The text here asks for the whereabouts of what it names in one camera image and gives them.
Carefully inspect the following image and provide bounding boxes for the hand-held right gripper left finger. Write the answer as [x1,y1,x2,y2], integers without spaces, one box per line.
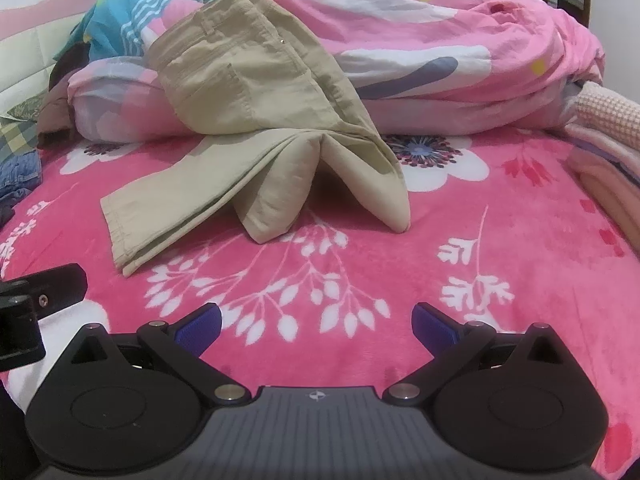
[70,303,253,406]

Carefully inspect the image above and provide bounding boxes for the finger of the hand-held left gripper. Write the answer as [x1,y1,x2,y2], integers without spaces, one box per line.
[0,262,89,321]

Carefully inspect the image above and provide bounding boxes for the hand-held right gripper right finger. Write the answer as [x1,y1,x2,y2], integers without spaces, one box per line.
[382,302,568,406]

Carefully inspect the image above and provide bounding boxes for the beige pants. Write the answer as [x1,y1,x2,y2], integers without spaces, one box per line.
[100,0,412,277]

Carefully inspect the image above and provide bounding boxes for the stack of folded clothes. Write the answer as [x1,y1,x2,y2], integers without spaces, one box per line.
[565,125,640,241]

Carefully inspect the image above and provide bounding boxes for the pink floral fleece blanket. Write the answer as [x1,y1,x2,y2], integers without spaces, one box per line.
[0,125,640,480]

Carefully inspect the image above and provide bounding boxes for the blue jeans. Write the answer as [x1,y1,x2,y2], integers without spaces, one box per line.
[0,150,44,200]

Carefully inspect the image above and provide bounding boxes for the plaid pillow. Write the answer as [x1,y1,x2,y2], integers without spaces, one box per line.
[0,110,41,157]

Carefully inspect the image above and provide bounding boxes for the green leaf-print pillow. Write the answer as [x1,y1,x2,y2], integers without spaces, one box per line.
[10,91,52,122]

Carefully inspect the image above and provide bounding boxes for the brown jacket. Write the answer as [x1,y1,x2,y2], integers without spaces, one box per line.
[37,42,96,136]

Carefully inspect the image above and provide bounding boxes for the padded white bed headboard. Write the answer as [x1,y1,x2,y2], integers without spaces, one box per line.
[0,0,126,126]

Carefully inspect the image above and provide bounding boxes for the pink floral quilt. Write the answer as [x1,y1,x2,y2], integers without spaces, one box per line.
[67,0,606,141]

